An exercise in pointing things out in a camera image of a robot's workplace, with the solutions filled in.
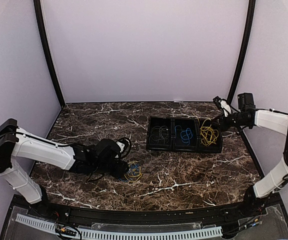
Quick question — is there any blue cable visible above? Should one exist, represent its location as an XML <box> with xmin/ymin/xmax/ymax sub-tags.
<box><xmin>172</xmin><ymin>124</ymin><xmax>194</xmax><ymax>147</ymax></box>
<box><xmin>118</xmin><ymin>162</ymin><xmax>141</xmax><ymax>183</ymax></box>

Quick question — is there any grey thin cable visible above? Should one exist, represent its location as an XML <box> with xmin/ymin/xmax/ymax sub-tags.
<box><xmin>150</xmin><ymin>126</ymin><xmax>171</xmax><ymax>146</ymax></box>

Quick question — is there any white thin cable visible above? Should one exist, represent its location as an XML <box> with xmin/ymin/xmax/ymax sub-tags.
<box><xmin>157</xmin><ymin>126</ymin><xmax>171</xmax><ymax>143</ymax></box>

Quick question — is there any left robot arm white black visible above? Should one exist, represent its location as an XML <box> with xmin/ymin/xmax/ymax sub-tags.
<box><xmin>0</xmin><ymin>118</ymin><xmax>132</xmax><ymax>218</ymax></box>

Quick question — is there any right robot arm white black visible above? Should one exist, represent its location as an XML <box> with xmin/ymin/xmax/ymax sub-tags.
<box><xmin>212</xmin><ymin>92</ymin><xmax>288</xmax><ymax>217</ymax></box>

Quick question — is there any black three-compartment tray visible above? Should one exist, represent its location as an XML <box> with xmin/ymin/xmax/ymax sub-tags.
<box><xmin>146</xmin><ymin>116</ymin><xmax>223</xmax><ymax>154</ymax></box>

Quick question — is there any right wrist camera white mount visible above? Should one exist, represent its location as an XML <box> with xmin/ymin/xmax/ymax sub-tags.
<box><xmin>213</xmin><ymin>96</ymin><xmax>232</xmax><ymax>117</ymax></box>

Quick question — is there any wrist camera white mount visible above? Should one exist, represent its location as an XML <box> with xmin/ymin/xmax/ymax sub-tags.
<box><xmin>115</xmin><ymin>137</ymin><xmax>132</xmax><ymax>160</ymax></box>
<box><xmin>213</xmin><ymin>96</ymin><xmax>232</xmax><ymax>117</ymax></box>

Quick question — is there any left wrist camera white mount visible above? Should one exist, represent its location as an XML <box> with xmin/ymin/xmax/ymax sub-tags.
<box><xmin>115</xmin><ymin>137</ymin><xmax>132</xmax><ymax>160</ymax></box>

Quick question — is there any white slotted cable duct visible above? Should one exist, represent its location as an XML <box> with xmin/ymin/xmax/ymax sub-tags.
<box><xmin>16</xmin><ymin>214</ymin><xmax>223</xmax><ymax>240</ymax></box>

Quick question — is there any black curved front rail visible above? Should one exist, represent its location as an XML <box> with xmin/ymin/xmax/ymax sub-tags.
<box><xmin>26</xmin><ymin>202</ymin><xmax>266</xmax><ymax>226</ymax></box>

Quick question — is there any right black frame post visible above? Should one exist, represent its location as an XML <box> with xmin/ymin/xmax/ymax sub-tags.
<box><xmin>227</xmin><ymin>0</ymin><xmax>256</xmax><ymax>104</ymax></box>

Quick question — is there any black frame post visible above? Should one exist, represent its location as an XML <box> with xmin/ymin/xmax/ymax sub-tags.
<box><xmin>33</xmin><ymin>0</ymin><xmax>66</xmax><ymax>108</ymax></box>
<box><xmin>227</xmin><ymin>0</ymin><xmax>256</xmax><ymax>104</ymax></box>

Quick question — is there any left black frame post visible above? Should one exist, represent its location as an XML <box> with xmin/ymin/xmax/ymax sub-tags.
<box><xmin>33</xmin><ymin>0</ymin><xmax>66</xmax><ymax>108</ymax></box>

